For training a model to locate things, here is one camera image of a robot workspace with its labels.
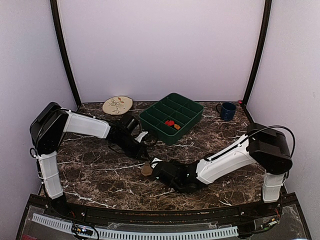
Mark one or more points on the brown ribbed sock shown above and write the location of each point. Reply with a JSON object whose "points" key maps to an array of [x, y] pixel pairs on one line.
{"points": [[146, 170]]}

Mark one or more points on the green divided organizer tray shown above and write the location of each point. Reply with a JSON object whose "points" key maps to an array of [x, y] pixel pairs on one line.
{"points": [[182, 110]]}

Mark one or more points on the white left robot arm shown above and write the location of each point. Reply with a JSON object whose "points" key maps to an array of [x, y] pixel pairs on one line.
{"points": [[49, 128]]}

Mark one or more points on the round wooden slice plate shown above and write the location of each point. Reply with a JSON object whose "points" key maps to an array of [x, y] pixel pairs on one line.
{"points": [[117, 105]]}

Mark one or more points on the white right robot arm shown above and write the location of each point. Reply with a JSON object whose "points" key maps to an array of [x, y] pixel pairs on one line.
{"points": [[263, 145]]}

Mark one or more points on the red yellow argyle sock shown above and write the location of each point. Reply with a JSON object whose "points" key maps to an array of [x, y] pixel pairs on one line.
{"points": [[172, 124]]}

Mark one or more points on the black front table rail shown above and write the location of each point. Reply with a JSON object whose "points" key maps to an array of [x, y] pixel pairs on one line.
{"points": [[239, 214]]}

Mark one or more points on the white slotted cable duct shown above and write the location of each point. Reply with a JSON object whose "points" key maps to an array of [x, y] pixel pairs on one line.
{"points": [[125, 231]]}

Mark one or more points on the black right corner post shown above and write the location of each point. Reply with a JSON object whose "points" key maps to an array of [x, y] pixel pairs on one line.
{"points": [[258, 52]]}

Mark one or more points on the black corner post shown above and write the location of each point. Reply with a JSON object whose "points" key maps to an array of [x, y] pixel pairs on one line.
{"points": [[258, 52], [63, 52]]}

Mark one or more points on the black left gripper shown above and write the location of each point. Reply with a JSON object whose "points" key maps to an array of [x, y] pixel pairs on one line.
{"points": [[141, 149]]}

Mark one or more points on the dark blue mug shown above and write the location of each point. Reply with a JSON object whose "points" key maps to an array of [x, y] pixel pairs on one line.
{"points": [[226, 111]]}

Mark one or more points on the black left corner post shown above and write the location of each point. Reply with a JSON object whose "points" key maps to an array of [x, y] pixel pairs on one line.
{"points": [[63, 52]]}

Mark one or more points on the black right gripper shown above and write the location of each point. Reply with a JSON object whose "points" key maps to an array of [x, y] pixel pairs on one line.
{"points": [[158, 171]]}

